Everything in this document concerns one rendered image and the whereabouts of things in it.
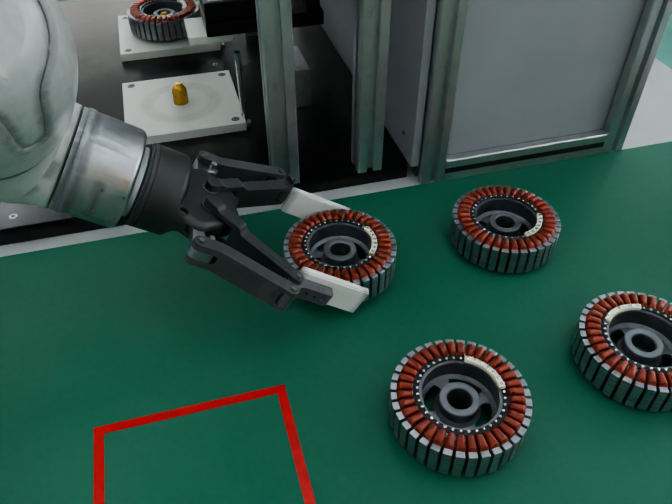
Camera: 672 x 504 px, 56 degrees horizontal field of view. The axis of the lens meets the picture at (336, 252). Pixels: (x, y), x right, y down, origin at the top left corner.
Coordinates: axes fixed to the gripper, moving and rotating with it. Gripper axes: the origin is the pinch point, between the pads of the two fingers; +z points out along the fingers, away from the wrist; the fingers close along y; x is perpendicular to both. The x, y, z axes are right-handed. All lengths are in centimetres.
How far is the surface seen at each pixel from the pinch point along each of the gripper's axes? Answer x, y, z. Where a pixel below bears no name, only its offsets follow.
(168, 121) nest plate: -9.3, -26.8, -15.8
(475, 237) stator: 7.6, 0.0, 12.1
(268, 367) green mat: -6.3, 11.2, -4.9
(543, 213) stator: 11.9, -2.6, 19.0
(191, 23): 1.3, -33.4, -17.2
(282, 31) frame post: 12.9, -13.2, -11.8
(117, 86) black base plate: -14.6, -39.4, -22.2
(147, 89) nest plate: -11.1, -35.7, -18.7
